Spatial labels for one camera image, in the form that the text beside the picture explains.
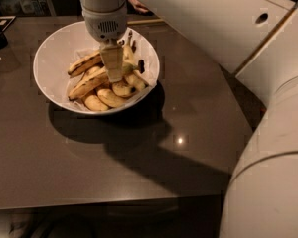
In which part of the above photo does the small banana behind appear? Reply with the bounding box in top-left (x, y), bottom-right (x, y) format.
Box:
top-left (84, 66), bottom-right (101, 77)

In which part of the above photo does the yellow wooden stick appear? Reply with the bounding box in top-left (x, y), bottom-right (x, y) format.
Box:
top-left (127, 19), bottom-right (165, 26)

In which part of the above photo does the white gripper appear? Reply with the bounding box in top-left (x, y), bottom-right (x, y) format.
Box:
top-left (82, 3), bottom-right (127, 82)

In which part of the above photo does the long top banana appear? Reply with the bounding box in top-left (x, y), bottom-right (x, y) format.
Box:
top-left (68, 50), bottom-right (101, 77)

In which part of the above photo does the long banana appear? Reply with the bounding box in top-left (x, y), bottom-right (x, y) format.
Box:
top-left (68, 50), bottom-right (101, 77)
top-left (68, 64), bottom-right (134, 101)

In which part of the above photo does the small banana front left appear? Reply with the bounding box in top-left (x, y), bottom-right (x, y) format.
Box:
top-left (82, 92), bottom-right (109, 111)

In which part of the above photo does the person's right hand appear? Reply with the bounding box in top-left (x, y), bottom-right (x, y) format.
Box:
top-left (126, 0), bottom-right (152, 15)

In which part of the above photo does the small banana right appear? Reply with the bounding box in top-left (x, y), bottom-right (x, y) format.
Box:
top-left (124, 73), bottom-right (146, 91)

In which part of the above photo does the small spotted banana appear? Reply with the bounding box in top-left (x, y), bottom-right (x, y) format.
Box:
top-left (111, 80), bottom-right (136, 98)

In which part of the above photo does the long middle banana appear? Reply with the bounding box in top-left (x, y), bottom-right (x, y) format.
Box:
top-left (68, 64), bottom-right (134, 101)

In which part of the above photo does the white round bowl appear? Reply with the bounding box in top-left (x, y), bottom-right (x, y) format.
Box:
top-left (33, 21), bottom-right (160, 115)

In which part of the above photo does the upright banana with stem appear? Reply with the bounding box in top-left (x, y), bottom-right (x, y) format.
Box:
top-left (123, 31), bottom-right (135, 64)

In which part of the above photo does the small banana front middle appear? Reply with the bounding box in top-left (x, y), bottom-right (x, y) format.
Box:
top-left (97, 88), bottom-right (126, 108)

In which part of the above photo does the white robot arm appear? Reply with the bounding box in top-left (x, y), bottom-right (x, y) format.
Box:
top-left (80, 0), bottom-right (298, 238)

